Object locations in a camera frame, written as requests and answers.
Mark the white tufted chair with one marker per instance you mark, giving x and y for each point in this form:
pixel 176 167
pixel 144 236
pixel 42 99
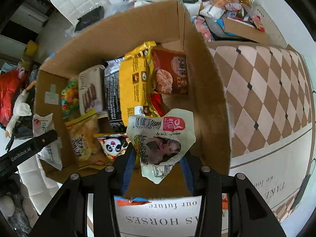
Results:
pixel 79 0

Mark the yellow snack package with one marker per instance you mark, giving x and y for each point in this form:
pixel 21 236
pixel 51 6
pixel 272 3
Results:
pixel 137 96

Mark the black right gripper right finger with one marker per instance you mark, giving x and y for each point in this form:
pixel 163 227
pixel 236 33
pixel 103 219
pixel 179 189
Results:
pixel 248 213

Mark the patterned tablecloth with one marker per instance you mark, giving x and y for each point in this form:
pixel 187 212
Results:
pixel 269 95

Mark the black bag on chair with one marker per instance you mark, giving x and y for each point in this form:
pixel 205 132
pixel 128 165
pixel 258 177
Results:
pixel 89 18

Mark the white goose plush toy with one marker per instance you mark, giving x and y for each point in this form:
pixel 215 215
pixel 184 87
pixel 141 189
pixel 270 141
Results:
pixel 20 109

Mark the white chocolate wafer package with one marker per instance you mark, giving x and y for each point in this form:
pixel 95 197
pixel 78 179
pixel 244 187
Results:
pixel 90 89

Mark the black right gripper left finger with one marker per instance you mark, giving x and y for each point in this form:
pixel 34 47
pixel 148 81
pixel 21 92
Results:
pixel 66 213

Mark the pile of snacks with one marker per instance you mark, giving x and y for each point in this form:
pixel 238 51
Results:
pixel 207 16

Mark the red plastic bag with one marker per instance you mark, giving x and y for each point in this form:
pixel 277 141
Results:
pixel 11 82

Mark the panda snack bag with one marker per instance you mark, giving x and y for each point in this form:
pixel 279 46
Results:
pixel 113 145

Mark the small cardboard box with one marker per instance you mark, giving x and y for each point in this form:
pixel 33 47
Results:
pixel 245 31

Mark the orange snack bag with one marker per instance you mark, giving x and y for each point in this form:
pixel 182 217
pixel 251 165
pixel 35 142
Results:
pixel 122 202

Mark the colourful fruit candy bag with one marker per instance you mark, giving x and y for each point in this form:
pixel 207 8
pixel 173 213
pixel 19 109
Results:
pixel 70 100

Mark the black striped snack package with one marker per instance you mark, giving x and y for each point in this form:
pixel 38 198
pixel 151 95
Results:
pixel 111 92

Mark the yellow chips snack bag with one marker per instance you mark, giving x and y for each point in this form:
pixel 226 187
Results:
pixel 87 149

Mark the pale green snack packet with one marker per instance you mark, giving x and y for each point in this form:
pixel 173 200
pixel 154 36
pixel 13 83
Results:
pixel 161 142

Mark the red orange pastry package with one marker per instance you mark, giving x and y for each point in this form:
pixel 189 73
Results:
pixel 170 72

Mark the white oat snack bag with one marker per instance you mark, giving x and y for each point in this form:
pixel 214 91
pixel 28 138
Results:
pixel 44 128

